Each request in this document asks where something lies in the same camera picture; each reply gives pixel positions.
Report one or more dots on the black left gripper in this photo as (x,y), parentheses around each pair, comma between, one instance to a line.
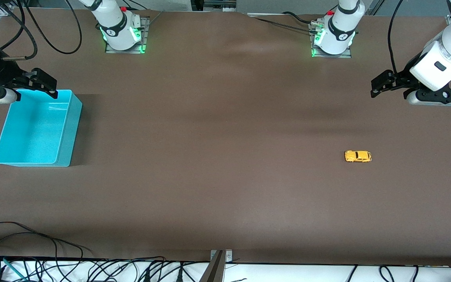
(403,78)

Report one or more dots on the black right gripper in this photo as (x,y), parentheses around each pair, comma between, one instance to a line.
(3,73)

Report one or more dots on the yellow beetle toy car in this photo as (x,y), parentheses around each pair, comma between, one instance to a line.
(358,156)

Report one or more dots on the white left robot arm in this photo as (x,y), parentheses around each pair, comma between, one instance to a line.
(448,51)

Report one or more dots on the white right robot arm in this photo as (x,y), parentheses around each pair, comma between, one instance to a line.
(112,23)

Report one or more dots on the turquoise plastic bin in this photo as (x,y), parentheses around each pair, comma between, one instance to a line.
(33,133)

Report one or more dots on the white side board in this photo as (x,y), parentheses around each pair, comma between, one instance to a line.
(288,274)

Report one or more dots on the black power plug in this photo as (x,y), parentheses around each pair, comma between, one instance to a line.
(146,275)
(179,275)

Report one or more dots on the grey metal bar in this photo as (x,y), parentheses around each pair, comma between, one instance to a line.
(213,270)

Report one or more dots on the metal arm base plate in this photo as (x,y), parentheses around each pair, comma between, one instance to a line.
(145,35)
(347,55)

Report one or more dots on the silver metal bracket plate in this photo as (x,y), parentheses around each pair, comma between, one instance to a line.
(228,256)

